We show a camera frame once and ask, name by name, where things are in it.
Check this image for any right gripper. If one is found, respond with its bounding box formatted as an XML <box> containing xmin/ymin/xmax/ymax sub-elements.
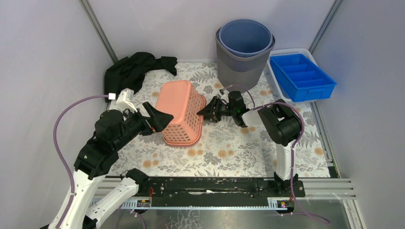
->
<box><xmin>197</xmin><ymin>96</ymin><xmax>236</xmax><ymax>124</ymax></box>

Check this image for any pink plastic basket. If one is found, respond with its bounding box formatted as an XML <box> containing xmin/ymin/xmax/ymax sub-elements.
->
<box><xmin>155</xmin><ymin>80</ymin><xmax>206</xmax><ymax>147</ymax></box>

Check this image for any blue divided plastic tray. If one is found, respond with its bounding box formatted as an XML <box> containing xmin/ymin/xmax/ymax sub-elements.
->
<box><xmin>270</xmin><ymin>54</ymin><xmax>337</xmax><ymax>102</ymax></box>

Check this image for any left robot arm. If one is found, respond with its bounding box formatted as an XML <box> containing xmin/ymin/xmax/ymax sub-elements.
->
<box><xmin>44</xmin><ymin>102</ymin><xmax>173</xmax><ymax>229</ymax></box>

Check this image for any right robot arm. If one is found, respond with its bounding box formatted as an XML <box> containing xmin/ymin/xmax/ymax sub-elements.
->
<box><xmin>197</xmin><ymin>91</ymin><xmax>303</xmax><ymax>197</ymax></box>

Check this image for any floral table mat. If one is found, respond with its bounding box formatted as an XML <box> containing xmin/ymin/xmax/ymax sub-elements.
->
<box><xmin>108</xmin><ymin>63</ymin><xmax>330</xmax><ymax>177</ymax></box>

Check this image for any grey waste bin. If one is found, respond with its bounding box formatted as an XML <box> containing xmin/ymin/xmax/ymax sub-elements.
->
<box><xmin>215</xmin><ymin>30</ymin><xmax>276</xmax><ymax>91</ymax></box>

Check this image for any black cloth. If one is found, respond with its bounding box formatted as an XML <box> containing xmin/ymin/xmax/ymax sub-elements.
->
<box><xmin>103</xmin><ymin>52</ymin><xmax>178</xmax><ymax>94</ymax></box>

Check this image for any white plastic basket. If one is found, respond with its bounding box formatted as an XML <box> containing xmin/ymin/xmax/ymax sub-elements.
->
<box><xmin>267</xmin><ymin>48</ymin><xmax>317</xmax><ymax>105</ymax></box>

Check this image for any blue inner bucket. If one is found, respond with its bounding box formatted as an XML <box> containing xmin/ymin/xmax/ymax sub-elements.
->
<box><xmin>219</xmin><ymin>19</ymin><xmax>275</xmax><ymax>58</ymax></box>

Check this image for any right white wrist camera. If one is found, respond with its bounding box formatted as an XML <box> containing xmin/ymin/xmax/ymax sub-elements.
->
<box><xmin>218</xmin><ymin>89</ymin><xmax>229</xmax><ymax>101</ymax></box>

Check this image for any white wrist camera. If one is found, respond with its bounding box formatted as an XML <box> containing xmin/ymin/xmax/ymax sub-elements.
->
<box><xmin>107</xmin><ymin>88</ymin><xmax>137</xmax><ymax>113</ymax></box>
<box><xmin>218</xmin><ymin>89</ymin><xmax>229</xmax><ymax>101</ymax></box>

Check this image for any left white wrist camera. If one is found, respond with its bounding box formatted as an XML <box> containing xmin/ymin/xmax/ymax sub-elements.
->
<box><xmin>107</xmin><ymin>88</ymin><xmax>137</xmax><ymax>113</ymax></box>

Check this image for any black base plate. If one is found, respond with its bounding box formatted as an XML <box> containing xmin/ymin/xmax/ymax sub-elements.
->
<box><xmin>135</xmin><ymin>177</ymin><xmax>306</xmax><ymax>208</ymax></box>

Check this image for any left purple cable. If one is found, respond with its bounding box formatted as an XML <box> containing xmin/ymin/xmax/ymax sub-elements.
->
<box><xmin>53</xmin><ymin>94</ymin><xmax>111</xmax><ymax>229</ymax></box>

